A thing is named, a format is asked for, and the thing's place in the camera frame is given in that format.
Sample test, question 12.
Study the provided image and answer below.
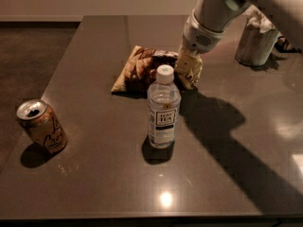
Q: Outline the metal cup with napkins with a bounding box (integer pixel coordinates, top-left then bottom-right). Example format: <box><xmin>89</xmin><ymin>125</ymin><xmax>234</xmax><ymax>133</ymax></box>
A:
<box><xmin>235</xmin><ymin>6</ymin><xmax>279</xmax><ymax>67</ymax></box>

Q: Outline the brown chip bag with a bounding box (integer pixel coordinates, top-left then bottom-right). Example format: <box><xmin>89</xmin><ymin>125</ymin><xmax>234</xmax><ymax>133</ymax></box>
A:
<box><xmin>111</xmin><ymin>45</ymin><xmax>191</xmax><ymax>94</ymax></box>

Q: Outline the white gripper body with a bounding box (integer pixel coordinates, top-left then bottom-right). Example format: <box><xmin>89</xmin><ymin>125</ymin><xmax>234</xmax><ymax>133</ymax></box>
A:
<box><xmin>182</xmin><ymin>9</ymin><xmax>225</xmax><ymax>54</ymax></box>

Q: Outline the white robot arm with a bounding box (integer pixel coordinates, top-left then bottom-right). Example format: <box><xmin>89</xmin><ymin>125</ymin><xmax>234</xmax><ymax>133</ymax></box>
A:
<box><xmin>175</xmin><ymin>0</ymin><xmax>303</xmax><ymax>90</ymax></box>

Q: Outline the clear plastic water bottle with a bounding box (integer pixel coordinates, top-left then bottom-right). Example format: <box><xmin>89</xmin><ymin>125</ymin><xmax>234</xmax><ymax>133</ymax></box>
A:
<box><xmin>147</xmin><ymin>65</ymin><xmax>181</xmax><ymax>149</ymax></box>

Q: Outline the orange soda can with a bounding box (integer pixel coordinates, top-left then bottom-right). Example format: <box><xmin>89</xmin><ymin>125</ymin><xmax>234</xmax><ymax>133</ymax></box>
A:
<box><xmin>16</xmin><ymin>99</ymin><xmax>67</xmax><ymax>154</ymax></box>

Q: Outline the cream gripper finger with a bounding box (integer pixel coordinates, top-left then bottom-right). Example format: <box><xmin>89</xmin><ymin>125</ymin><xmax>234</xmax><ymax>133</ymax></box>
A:
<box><xmin>174</xmin><ymin>47</ymin><xmax>203</xmax><ymax>90</ymax></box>

